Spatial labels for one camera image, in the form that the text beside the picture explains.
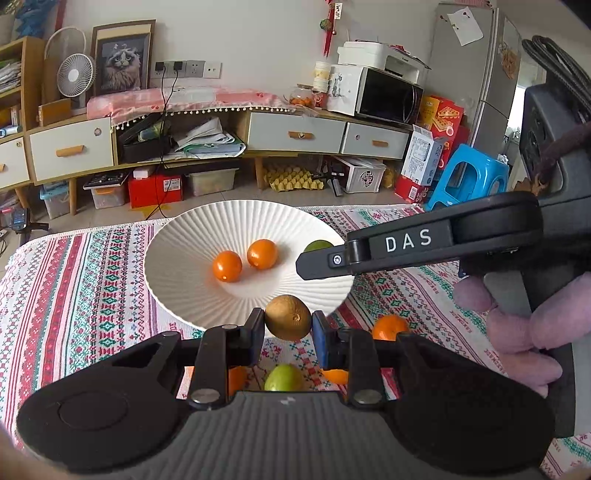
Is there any pink fringed cloth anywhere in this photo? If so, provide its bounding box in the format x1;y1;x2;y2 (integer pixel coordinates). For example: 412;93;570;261
87;88;296;125

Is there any framed cat picture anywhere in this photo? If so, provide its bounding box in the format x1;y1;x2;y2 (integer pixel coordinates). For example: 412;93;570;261
90;19;157;97

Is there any black case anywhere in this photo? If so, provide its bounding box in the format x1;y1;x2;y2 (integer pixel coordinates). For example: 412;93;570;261
116;113;174;163

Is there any blue white carton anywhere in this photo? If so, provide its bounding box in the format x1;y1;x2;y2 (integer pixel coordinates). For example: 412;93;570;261
401;124;448;185

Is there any clear bin blue lid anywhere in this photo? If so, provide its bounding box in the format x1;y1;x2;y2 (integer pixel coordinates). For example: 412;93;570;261
39;182;70;220

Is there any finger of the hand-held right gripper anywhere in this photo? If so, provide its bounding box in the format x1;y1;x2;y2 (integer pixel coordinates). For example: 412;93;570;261
295;217;455;281

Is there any patterned woven mat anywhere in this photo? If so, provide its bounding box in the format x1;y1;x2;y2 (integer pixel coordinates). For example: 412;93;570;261
0;203;591;480

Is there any stack of papers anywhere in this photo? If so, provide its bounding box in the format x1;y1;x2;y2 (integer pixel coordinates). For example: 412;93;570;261
0;62;23;93

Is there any person's right hand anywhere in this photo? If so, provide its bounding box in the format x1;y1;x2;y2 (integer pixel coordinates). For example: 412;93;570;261
454;272;591;398

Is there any black floor device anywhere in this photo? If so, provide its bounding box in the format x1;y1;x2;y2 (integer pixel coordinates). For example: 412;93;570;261
0;208;49;245

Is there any white cup stack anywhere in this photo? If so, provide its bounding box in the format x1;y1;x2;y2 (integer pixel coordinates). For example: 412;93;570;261
313;61;332;93

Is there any white paper note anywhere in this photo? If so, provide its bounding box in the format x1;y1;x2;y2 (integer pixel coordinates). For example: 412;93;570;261
447;7;484;46

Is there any light green round fruit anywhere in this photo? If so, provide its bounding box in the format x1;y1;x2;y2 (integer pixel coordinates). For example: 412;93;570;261
264;364;304;392

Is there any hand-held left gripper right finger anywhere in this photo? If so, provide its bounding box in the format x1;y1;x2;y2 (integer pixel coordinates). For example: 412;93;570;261
311;310;462;411

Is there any black tool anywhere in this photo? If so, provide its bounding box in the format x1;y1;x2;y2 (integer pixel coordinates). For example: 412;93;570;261
314;159;347;197

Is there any smooth orange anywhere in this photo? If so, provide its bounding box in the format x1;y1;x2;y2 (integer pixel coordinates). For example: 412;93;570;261
228;366;250;398
246;239;278;270
212;250;243;283

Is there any white patterned basket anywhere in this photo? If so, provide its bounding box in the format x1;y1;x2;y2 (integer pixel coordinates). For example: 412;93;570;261
342;159;386;193

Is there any white wall socket row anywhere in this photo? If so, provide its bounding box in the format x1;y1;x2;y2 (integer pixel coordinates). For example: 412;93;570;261
154;60;222;79

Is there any yellow egg tray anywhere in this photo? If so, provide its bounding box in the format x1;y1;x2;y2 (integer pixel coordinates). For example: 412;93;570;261
263;166;326;192

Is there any red gold fridge sticker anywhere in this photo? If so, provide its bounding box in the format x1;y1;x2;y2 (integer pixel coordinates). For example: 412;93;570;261
501;44;522;79

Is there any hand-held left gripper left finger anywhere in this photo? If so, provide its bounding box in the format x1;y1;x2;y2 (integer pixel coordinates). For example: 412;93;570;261
111;308;266;411

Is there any black white microwave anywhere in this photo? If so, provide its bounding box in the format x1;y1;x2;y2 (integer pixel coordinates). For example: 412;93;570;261
355;67;424;126

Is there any white box appliance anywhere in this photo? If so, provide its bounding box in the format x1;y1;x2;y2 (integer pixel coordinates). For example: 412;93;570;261
337;41;393;68

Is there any brown kiwi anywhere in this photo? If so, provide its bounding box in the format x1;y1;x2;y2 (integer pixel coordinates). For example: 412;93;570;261
264;294;312;342

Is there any white printer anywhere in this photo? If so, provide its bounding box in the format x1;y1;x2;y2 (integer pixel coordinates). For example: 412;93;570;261
385;54;432;77

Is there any red yellow carton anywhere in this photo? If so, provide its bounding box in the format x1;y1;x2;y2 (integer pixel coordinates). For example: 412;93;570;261
418;95;465;139

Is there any white ribbed plate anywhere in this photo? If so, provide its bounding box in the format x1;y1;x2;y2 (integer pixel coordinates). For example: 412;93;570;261
143;199;354;330

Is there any pile of white bags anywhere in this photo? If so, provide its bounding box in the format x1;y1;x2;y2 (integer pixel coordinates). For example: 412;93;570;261
175;117;246;160

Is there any long wooden cabinet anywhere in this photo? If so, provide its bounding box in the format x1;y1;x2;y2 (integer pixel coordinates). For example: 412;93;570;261
0;106;413;217

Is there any clear storage bin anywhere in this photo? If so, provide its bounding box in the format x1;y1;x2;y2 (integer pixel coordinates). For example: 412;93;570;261
187;168;238;197

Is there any red hanging ornament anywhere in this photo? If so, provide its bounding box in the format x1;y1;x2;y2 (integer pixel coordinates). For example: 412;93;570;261
321;0;345;58

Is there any black cable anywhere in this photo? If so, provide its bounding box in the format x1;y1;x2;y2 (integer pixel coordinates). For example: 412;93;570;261
157;69;183;217
145;69;169;220

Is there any red box white label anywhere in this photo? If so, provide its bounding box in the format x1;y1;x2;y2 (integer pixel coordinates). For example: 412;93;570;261
128;174;184;208

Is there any wooden bookshelf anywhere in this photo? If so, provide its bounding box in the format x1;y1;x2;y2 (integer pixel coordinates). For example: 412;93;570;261
0;37;44;134

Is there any brown wooden box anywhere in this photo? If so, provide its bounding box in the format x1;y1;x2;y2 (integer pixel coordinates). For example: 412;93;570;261
38;99;72;126

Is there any blue plastic stool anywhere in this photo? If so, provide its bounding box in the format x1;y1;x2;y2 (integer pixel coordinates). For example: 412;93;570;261
424;144;510;212

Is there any silver refrigerator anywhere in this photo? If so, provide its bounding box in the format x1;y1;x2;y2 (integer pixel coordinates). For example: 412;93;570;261
427;2;522;185

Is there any clear bin black lid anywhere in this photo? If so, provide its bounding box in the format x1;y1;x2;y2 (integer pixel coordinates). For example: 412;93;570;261
83;173;130;209

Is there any large white fan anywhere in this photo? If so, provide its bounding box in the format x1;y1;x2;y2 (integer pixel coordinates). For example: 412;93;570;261
44;27;88;104

